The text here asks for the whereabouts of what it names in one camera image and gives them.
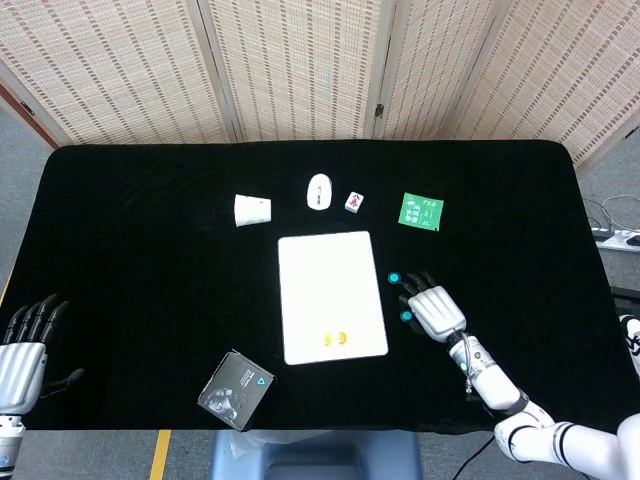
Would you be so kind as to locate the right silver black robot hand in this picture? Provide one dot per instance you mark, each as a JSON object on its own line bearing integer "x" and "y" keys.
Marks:
{"x": 437, "y": 312}

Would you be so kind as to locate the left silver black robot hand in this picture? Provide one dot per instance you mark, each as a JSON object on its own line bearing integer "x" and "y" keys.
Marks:
{"x": 20, "y": 370}

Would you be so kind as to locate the teal disc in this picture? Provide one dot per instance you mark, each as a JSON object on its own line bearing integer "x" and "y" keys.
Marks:
{"x": 406, "y": 316}
{"x": 395, "y": 278}

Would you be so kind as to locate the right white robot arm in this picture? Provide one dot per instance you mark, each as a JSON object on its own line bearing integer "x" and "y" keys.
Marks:
{"x": 490, "y": 382}

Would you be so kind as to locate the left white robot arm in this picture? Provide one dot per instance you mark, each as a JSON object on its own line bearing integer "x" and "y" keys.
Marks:
{"x": 9, "y": 440}

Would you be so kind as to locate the white magnetic board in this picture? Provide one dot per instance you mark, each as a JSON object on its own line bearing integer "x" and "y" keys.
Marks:
{"x": 330, "y": 290}

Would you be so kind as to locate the green printed packet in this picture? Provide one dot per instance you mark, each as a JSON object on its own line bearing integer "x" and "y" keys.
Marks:
{"x": 420, "y": 211}

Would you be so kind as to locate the white mahjong tile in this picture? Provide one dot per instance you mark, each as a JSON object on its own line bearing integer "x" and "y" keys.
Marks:
{"x": 354, "y": 202}

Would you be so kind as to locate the black velvet tablecloth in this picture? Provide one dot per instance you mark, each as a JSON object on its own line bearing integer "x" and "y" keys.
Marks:
{"x": 150, "y": 275}

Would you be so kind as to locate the white computer mouse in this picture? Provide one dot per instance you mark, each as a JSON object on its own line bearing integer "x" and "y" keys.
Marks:
{"x": 320, "y": 192}

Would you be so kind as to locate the white black sneaker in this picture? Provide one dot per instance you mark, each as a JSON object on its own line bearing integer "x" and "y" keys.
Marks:
{"x": 631, "y": 340}

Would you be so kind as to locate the white power strip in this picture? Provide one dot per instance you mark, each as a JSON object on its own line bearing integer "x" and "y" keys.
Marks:
{"x": 620, "y": 241}

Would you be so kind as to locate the metal screen hinge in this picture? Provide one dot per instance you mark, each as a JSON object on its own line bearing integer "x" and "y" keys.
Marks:
{"x": 27, "y": 108}
{"x": 378, "y": 110}

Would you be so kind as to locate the white paper cup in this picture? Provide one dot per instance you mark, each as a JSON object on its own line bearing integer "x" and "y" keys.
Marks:
{"x": 251, "y": 210}

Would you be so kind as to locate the black tracker cardboard box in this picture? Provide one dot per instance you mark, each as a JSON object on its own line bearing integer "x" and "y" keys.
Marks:
{"x": 235, "y": 392}

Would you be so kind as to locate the woven bamboo folding screen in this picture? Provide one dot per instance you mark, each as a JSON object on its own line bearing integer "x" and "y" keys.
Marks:
{"x": 300, "y": 65}

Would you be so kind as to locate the grey blue robot pedestal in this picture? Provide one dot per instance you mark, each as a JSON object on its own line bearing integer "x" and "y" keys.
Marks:
{"x": 315, "y": 455}

